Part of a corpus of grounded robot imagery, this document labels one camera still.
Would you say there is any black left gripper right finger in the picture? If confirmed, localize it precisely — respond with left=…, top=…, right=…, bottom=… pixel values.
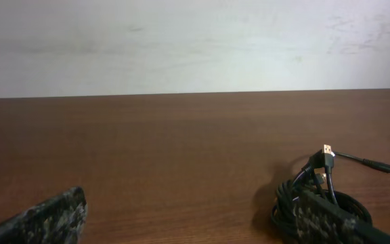
left=293, top=190, right=390, bottom=244

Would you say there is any thick black HDMI cable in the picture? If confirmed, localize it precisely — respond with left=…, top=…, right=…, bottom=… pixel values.
left=271, top=150, right=374, bottom=241

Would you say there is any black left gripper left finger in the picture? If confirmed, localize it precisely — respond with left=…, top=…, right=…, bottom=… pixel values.
left=0, top=186, right=87, bottom=244

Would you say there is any thin black USB cable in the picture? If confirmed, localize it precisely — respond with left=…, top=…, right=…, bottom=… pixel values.
left=323, top=144, right=390, bottom=204

